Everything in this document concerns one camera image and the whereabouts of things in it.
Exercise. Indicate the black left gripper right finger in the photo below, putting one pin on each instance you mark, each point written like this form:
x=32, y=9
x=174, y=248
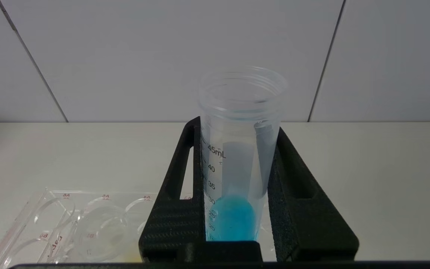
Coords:
x=308, y=224

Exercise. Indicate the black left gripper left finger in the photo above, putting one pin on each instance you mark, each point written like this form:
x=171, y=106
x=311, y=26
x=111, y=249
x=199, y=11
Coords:
x=174, y=224

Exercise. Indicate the test tube with blue pigment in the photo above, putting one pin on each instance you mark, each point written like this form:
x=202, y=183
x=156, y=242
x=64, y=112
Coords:
x=237, y=216

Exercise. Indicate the test tube with yellow pigment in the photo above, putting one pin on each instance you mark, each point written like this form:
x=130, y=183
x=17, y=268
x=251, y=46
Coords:
x=101, y=233

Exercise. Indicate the clear acrylic tube rack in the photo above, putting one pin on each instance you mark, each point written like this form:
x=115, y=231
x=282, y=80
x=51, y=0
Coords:
x=43, y=224

